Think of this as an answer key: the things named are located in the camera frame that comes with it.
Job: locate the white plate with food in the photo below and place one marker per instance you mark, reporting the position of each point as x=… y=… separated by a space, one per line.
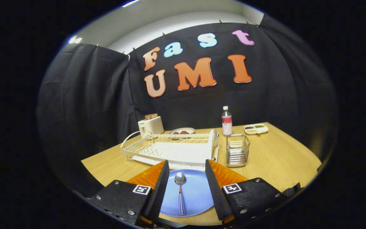
x=183 y=131

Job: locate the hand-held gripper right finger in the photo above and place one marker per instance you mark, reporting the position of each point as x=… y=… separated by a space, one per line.
x=216 y=194

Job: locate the toasted bread slice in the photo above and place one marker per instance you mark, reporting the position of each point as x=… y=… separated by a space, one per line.
x=148 y=116
x=155 y=115

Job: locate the white toaster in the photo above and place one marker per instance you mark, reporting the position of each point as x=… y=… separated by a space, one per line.
x=152 y=126

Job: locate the white divided condiment tray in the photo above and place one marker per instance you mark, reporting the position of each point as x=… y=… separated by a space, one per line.
x=256 y=129

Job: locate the small ceiling light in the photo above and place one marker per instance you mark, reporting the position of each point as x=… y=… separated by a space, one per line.
x=75 y=40

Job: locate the long ceiling light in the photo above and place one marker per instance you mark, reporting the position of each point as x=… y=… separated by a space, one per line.
x=130 y=3

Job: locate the black backdrop cloth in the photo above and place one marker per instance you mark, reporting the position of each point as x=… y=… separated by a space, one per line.
x=91 y=105

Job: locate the blue plate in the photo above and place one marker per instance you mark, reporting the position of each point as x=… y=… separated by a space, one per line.
x=199 y=194

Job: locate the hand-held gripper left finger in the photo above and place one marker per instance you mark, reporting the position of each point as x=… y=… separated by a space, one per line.
x=157 y=194

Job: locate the clear bottle with red label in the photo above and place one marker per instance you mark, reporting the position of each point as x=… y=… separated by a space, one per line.
x=227 y=122

